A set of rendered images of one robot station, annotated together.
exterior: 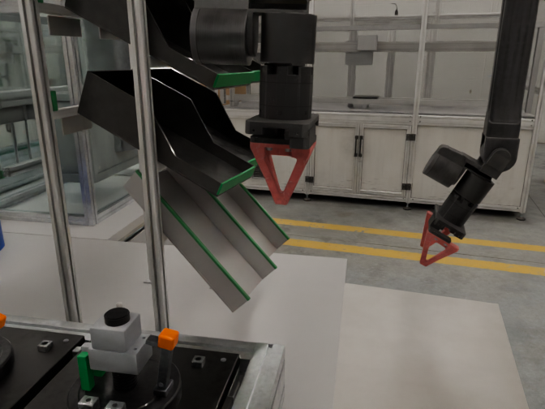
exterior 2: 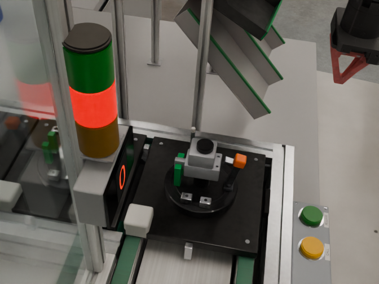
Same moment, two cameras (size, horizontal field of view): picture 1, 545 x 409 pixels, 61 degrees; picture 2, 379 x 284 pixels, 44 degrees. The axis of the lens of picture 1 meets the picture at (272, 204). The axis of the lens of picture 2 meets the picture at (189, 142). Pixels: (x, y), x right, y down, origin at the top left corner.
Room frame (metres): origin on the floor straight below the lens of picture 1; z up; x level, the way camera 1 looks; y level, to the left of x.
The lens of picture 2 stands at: (-0.06, 0.26, 1.68)
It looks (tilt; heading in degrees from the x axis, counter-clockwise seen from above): 46 degrees down; 356
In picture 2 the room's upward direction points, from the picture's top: 5 degrees clockwise
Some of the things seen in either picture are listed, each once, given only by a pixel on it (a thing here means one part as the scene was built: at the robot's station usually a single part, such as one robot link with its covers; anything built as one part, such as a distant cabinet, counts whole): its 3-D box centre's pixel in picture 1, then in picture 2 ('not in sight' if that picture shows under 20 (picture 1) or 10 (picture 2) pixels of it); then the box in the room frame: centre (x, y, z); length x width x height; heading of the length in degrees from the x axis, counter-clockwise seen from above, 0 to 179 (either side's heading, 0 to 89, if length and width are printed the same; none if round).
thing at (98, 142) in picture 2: not in sight; (97, 129); (0.34, 0.34, 1.28); 0.05 x 0.05 x 0.05
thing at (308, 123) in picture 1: (285, 99); (365, 16); (0.51, -0.01, 1.35); 0.10 x 0.07 x 0.07; 168
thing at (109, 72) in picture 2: not in sight; (89, 60); (0.34, 0.34, 1.38); 0.05 x 0.05 x 0.05
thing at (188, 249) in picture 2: not in sight; (188, 251); (0.38, 0.21, 0.95); 0.01 x 0.01 x 0.04; 79
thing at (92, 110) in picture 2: not in sight; (93, 97); (0.34, 0.34, 1.33); 0.05 x 0.05 x 0.05
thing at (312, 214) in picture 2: not in sight; (311, 216); (0.45, -0.02, 0.96); 0.04 x 0.04 x 0.02
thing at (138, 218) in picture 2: not in sight; (138, 220); (0.42, 0.30, 0.97); 0.05 x 0.05 x 0.04; 79
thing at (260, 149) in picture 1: (285, 161); (347, 53); (0.52, -0.01, 1.28); 0.07 x 0.07 x 0.09; 78
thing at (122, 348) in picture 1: (112, 337); (198, 156); (0.50, 0.20, 1.06); 0.08 x 0.04 x 0.07; 80
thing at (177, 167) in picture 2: (86, 371); (177, 174); (0.50, 0.23, 1.01); 0.01 x 0.01 x 0.05; 79
